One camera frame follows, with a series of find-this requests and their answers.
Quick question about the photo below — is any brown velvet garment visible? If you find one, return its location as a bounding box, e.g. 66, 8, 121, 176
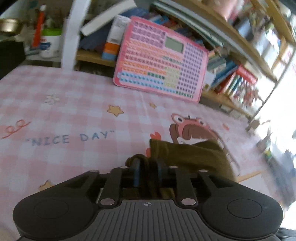
123, 139, 236, 199

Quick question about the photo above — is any pink checkered cartoon desk mat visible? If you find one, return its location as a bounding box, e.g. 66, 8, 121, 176
1, 66, 283, 234

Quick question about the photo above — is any colourful crystal flower ornament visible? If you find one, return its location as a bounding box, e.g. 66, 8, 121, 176
232, 81, 259, 108

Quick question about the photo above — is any pink keyboard learning tablet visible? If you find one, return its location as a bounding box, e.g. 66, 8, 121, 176
113, 16, 209, 102

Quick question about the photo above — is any red thick dictionary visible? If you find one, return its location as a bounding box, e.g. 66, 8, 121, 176
217, 64, 258, 95

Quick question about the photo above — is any orange blue white box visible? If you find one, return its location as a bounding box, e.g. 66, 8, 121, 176
102, 15, 131, 61

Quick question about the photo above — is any white tub with green lid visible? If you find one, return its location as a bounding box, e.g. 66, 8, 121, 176
39, 28, 62, 59

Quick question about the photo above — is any leaning white paperback book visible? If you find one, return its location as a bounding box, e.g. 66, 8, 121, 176
81, 0, 137, 36

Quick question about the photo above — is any white wooden bookshelf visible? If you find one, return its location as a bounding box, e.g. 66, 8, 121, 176
25, 0, 296, 120

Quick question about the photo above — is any red tassel ornament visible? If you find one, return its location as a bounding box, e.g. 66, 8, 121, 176
32, 4, 47, 48

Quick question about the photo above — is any brass round tin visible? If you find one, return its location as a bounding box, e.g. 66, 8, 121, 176
0, 19, 21, 34

